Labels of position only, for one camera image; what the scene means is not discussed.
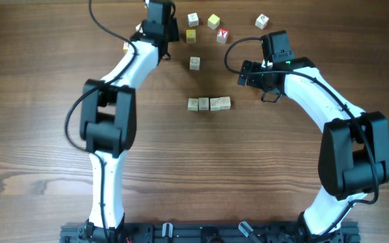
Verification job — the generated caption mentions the white block red U side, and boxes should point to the white block red U side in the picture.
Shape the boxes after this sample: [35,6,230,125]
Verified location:
[219,97,231,110]

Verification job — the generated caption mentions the white block with 9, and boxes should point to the white block with 9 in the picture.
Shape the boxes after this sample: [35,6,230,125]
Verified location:
[209,98,221,111]

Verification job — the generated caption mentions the white block with figure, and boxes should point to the white block with figure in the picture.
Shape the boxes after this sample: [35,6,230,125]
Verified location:
[199,97,209,111]

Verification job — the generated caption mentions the white block green N side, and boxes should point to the white block green N side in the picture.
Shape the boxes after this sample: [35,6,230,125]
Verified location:
[188,98,199,111]

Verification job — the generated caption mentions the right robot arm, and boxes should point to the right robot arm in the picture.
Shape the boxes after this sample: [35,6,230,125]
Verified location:
[237,30,389,242]

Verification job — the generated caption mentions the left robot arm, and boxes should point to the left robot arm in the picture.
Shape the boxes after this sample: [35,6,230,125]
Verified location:
[80,1,179,242]

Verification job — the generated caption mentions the block with K and 6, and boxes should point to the block with K and 6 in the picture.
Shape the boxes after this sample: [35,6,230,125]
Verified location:
[255,13,269,30]

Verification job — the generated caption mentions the yellow K block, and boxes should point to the yellow K block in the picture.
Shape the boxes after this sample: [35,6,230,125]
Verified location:
[186,29,197,44]

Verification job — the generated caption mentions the white block blue P side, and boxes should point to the white block blue P side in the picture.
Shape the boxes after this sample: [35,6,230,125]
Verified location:
[188,13,199,27]

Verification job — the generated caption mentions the white block yellow side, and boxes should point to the white block yellow side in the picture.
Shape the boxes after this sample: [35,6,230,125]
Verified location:
[123,42,130,54]

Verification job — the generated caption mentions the white block red M side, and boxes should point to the white block red M side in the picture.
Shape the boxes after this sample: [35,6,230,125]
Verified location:
[189,57,201,70]

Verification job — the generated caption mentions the red X block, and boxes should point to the red X block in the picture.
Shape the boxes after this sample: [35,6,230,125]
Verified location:
[216,28,229,44]

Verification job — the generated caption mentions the yellow top block far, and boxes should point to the yellow top block far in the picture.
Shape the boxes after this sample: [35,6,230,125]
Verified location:
[207,13,220,30]

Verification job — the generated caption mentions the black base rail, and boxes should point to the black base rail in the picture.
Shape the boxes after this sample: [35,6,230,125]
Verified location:
[59,221,361,243]

